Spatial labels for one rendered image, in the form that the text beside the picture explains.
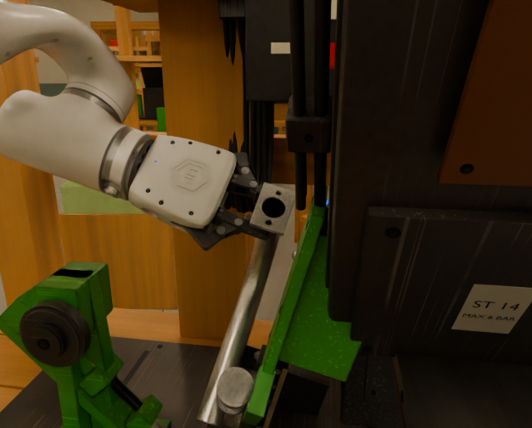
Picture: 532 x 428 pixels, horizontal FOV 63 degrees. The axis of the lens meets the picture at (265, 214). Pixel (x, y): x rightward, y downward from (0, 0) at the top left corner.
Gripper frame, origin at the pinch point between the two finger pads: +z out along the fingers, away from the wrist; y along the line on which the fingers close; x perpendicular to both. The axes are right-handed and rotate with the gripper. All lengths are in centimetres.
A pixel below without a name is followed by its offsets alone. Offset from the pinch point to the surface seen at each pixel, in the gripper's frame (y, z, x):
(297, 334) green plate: -12.8, 6.9, -4.4
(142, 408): -24.2, -6.1, 12.9
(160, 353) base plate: -16.1, -9.5, 38.5
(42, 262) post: -7, -40, 46
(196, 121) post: 19.3, -16.6, 16.4
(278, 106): 435, -43, 533
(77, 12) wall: 631, -551, 711
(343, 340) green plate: -12.1, 11.1, -5.3
